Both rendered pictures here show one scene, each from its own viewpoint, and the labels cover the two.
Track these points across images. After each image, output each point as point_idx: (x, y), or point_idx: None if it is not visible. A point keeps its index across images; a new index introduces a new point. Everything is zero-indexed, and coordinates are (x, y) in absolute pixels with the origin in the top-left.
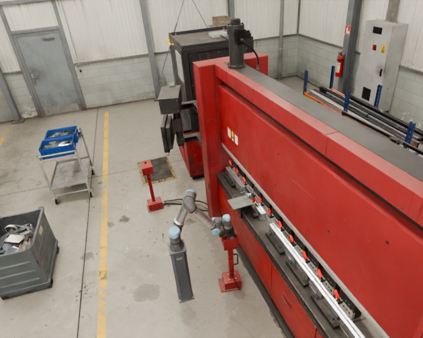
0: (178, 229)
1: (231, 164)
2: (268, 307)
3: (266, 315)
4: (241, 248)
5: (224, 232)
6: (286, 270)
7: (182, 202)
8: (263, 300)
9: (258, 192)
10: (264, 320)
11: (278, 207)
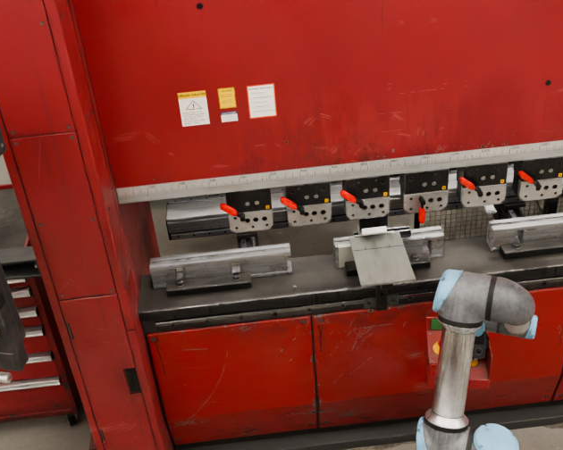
0: (492, 425)
1: (236, 211)
2: (539, 426)
3: None
4: (324, 432)
5: (483, 334)
6: None
7: (507, 310)
8: (514, 431)
9: (439, 177)
10: None
11: (558, 139)
